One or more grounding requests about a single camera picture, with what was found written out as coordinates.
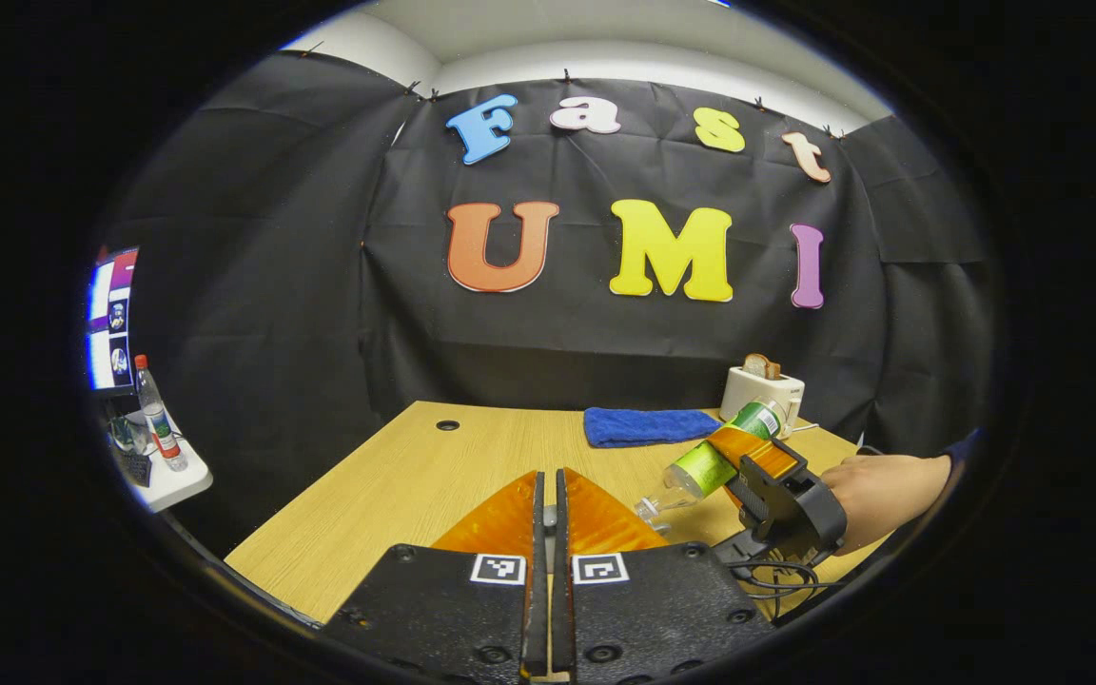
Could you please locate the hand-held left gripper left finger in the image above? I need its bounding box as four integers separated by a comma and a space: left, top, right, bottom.
321, 470, 550, 680

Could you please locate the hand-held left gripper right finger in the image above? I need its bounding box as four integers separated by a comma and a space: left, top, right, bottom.
552, 467, 777, 685

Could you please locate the green label water bottle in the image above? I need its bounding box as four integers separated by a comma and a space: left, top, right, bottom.
633, 397, 790, 523

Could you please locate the red cap plastic bottle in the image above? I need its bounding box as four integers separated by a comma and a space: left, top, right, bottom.
133, 354, 190, 474

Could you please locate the white toaster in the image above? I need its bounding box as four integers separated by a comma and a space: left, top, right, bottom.
719, 366, 807, 431

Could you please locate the blue towel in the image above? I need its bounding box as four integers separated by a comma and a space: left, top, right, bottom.
583, 406, 726, 450

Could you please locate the black backdrop cloth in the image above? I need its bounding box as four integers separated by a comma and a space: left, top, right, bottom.
106, 52, 998, 553

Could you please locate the white side table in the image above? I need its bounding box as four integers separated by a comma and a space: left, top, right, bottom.
118, 409, 215, 516

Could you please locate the clear glass item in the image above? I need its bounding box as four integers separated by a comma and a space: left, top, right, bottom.
108, 415, 155, 457

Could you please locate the computer monitor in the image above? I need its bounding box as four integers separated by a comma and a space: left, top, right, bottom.
86, 246, 141, 394

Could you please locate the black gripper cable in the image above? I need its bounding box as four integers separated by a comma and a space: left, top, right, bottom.
727, 556, 846, 597

